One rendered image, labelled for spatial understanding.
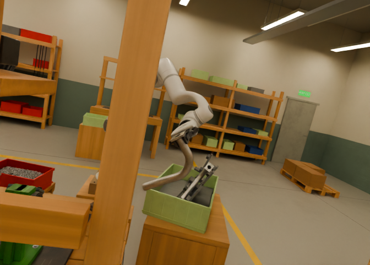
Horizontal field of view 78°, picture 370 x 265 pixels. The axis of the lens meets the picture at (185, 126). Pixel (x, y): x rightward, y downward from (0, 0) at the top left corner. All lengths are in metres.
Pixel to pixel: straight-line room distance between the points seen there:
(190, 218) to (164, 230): 0.17
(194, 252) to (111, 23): 5.99
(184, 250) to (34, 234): 1.04
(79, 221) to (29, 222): 0.11
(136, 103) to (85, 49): 6.20
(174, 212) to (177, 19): 5.86
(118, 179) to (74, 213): 0.12
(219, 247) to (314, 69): 7.43
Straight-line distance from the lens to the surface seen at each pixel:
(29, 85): 0.68
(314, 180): 5.98
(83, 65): 6.70
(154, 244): 1.54
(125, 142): 0.56
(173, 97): 1.11
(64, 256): 1.08
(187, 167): 0.86
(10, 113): 6.68
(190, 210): 1.46
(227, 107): 6.43
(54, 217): 0.62
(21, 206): 0.63
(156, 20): 0.56
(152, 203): 1.52
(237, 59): 7.11
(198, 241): 1.50
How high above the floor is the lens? 1.59
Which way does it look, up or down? 8 degrees down
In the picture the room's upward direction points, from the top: 12 degrees clockwise
